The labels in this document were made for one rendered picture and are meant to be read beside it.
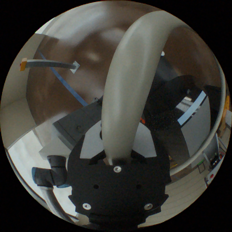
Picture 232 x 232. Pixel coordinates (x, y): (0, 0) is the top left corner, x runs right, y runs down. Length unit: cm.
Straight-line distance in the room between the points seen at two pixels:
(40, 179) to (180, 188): 570
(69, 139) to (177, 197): 574
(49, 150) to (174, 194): 579
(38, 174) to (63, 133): 42
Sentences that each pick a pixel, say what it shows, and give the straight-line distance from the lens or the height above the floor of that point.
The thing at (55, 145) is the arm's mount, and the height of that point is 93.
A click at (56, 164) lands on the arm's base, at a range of 66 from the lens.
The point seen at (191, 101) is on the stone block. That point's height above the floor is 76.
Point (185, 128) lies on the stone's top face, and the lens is 49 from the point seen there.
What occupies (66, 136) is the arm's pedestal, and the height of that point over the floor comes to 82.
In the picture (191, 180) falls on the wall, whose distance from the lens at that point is 564.
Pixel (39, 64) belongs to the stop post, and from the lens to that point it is 116.
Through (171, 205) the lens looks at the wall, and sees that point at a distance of 582.
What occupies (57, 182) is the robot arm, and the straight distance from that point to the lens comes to 66.
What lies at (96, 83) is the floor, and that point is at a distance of 124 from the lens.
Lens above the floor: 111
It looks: 66 degrees down
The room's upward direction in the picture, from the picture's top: 150 degrees counter-clockwise
